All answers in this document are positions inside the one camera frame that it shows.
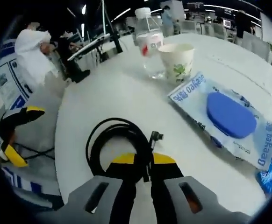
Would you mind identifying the black tripod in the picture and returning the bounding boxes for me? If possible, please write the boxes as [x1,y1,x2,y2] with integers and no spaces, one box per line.
[100,0,125,55]

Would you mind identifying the black floor cables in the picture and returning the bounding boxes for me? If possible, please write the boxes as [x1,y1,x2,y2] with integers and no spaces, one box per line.
[14,141,57,162]

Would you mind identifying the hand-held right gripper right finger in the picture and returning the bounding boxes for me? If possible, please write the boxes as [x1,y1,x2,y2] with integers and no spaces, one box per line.
[150,152,251,224]

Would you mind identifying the floral paper cup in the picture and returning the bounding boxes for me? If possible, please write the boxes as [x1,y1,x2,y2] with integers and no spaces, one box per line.
[157,43,195,84]

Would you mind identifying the clear plastic water bottle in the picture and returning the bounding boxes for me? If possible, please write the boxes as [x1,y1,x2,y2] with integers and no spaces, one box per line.
[133,7,165,80]

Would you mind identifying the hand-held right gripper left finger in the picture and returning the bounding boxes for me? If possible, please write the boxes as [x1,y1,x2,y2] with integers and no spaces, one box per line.
[35,152,139,224]

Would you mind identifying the white blue printed banner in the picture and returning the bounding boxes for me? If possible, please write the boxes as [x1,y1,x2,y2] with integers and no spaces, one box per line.
[0,38,34,112]

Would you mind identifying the black cable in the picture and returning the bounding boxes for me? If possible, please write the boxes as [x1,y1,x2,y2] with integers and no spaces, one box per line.
[85,117,165,183]

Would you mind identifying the white low cabinet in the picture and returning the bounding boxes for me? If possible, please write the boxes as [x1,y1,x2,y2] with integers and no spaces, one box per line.
[242,31,272,65]

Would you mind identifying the white office chair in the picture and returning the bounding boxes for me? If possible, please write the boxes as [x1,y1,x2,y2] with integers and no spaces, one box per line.
[205,23,228,41]
[180,21,206,35]

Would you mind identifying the white table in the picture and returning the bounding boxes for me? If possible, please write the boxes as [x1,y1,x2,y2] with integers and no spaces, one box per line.
[54,31,272,217]

